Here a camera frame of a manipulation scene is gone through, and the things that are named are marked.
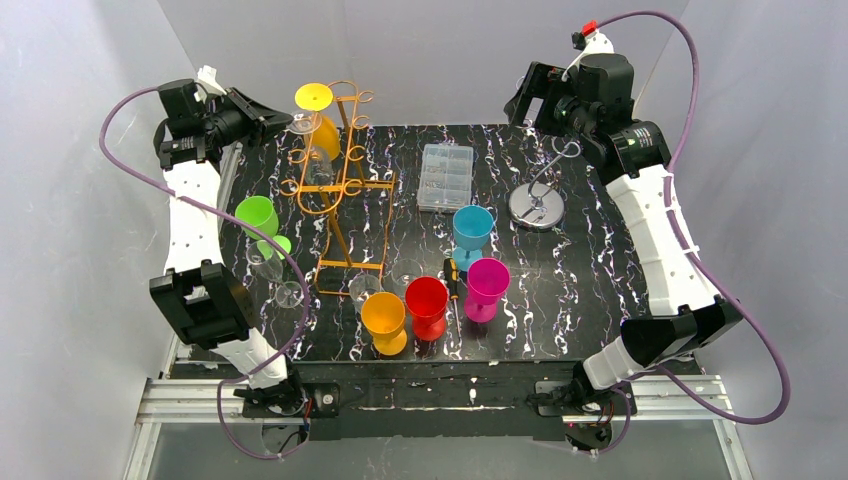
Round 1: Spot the red plastic wine glass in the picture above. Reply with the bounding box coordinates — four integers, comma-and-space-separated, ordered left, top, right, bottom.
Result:
404, 276, 449, 342

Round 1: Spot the gold wire glass rack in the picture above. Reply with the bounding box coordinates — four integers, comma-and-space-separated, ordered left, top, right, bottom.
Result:
281, 80, 396, 296

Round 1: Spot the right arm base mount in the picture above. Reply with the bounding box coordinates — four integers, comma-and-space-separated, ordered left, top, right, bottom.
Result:
526, 380, 637, 457

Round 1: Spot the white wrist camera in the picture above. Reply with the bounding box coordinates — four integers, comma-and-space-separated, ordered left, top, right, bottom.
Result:
194, 65, 227, 102
561, 20, 614, 82

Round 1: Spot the orange plastic wine glass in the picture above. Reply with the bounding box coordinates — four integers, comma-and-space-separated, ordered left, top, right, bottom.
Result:
361, 292, 408, 356

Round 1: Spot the clear tumbler glass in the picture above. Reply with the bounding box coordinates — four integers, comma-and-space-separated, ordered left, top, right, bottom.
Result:
390, 258, 423, 290
349, 273, 383, 312

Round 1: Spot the clear wine glass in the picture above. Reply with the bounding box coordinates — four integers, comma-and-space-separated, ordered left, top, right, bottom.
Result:
288, 110, 340, 186
246, 240, 304, 309

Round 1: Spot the yellow black screwdriver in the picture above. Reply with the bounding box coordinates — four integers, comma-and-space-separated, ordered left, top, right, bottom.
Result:
443, 257, 461, 341

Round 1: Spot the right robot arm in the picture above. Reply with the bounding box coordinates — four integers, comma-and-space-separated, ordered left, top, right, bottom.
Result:
504, 53, 742, 416

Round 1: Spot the blue plastic wine glass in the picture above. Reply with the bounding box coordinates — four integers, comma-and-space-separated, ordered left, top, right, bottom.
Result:
452, 205, 494, 272

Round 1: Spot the yellow foot orange glass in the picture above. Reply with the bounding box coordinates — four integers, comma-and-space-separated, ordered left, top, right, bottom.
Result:
294, 82, 341, 160

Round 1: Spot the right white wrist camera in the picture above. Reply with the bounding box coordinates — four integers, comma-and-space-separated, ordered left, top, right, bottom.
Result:
561, 20, 614, 82

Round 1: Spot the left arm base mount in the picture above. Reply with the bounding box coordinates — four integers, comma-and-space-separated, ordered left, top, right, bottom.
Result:
234, 383, 341, 454

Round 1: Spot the silver wire glass stand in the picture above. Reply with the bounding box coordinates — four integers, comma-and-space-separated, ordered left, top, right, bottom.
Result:
508, 137, 583, 232

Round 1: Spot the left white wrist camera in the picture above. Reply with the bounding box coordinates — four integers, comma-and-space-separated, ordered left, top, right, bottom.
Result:
194, 65, 227, 102

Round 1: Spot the magenta plastic wine glass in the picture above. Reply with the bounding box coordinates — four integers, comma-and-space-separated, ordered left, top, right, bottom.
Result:
463, 257, 511, 323

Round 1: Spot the clear plastic compartment box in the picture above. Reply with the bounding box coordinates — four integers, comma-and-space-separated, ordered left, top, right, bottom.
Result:
416, 143, 474, 213

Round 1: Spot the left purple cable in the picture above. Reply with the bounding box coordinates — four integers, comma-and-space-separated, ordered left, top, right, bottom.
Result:
97, 86, 313, 461

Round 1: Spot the green plastic wine glass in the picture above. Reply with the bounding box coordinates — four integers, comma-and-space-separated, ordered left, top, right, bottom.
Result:
235, 196, 292, 253

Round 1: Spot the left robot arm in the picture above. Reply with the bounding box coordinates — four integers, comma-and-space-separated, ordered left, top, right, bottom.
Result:
149, 79, 293, 389

